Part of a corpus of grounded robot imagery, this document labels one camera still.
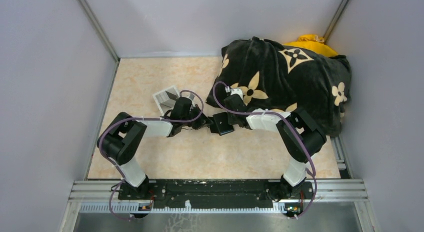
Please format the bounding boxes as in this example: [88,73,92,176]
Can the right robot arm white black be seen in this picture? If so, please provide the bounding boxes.
[224,92,327,199]

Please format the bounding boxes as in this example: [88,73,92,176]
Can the grey cards in tray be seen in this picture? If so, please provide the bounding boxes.
[157,91,178,107]

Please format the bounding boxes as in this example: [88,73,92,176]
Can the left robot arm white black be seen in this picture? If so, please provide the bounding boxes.
[97,97,205,199]

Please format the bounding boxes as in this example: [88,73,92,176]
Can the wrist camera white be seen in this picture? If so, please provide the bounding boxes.
[184,93,196,102]
[230,88,243,98]

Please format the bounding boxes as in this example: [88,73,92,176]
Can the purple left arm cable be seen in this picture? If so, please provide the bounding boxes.
[97,89,205,221]

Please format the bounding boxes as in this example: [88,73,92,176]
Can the black leather card holder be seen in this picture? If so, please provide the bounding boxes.
[209,112,235,136]

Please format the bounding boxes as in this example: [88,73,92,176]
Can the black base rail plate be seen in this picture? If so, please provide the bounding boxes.
[118,179,314,209]

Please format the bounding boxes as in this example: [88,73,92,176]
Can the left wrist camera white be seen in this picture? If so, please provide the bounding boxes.
[184,93,196,102]

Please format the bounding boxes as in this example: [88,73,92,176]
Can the black floral plush blanket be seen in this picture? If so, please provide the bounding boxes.
[206,37,352,137]

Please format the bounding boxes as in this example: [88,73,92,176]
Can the yellow cloth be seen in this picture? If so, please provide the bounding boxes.
[283,34,339,57]

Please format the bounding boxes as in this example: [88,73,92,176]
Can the white plastic card tray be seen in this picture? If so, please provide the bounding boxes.
[153,86,180,115]

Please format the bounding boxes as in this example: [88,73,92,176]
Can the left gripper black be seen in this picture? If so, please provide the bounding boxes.
[181,104,214,130]

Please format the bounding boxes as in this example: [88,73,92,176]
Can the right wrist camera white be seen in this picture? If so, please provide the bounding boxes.
[230,88,243,98]

